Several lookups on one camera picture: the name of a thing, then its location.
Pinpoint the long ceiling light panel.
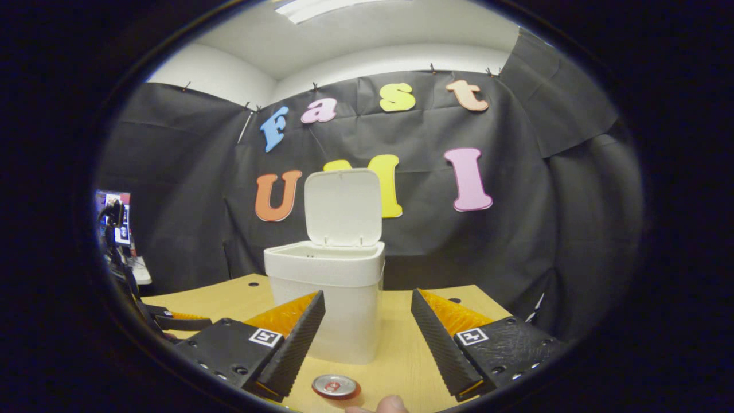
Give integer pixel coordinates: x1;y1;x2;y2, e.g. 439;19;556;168
274;0;402;25

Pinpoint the computer monitor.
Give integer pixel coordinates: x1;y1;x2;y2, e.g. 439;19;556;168
95;190;132;247

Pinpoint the white desktop garbage bin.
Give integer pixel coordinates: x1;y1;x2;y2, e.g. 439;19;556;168
264;168;386;365

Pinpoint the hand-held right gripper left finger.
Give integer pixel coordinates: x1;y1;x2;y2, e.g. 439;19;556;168
175;290;326;403

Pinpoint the wooden desktop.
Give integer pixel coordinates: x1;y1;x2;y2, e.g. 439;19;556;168
140;274;514;413

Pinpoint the black backdrop cloth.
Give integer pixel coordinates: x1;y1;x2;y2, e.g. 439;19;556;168
95;26;646;345

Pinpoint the red pop can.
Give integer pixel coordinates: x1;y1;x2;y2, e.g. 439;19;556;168
311;374;362;401

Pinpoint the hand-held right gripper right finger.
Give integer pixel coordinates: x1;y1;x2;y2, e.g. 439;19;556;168
411;288;568;402

